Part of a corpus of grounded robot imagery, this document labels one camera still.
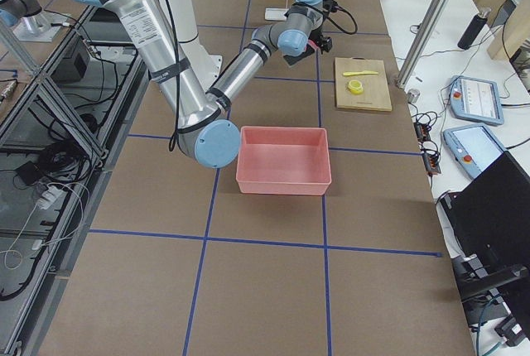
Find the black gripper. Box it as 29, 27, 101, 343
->
308, 26, 323, 48

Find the pink and grey cloth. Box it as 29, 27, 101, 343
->
282, 40, 319, 67

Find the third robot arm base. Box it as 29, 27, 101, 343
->
1, 0, 61, 43

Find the yellow plastic knife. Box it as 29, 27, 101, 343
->
342, 70, 379, 77

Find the bamboo cutting board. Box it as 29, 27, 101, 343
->
334, 57, 393, 113

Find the small metal weight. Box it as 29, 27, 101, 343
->
407, 89, 420, 103

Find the pink plastic bin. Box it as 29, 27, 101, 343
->
236, 126, 332, 196

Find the black bottle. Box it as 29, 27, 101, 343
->
457, 7, 492, 50

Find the teach pendant far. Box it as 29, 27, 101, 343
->
449, 75, 504, 126

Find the teach pendant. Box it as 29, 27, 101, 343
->
449, 75, 504, 126
442, 123, 507, 179

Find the teach pendant near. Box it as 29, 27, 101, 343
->
442, 123, 507, 179

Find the black power box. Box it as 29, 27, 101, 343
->
51, 36, 90, 84

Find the black monitor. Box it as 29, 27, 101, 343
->
441, 152, 529, 268

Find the white power adapter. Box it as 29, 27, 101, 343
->
36, 185, 63, 210

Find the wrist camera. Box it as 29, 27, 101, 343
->
317, 36, 333, 54

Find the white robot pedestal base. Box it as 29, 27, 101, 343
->
193, 44, 223, 89

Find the aluminium frame post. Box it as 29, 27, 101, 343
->
396, 0, 449, 89

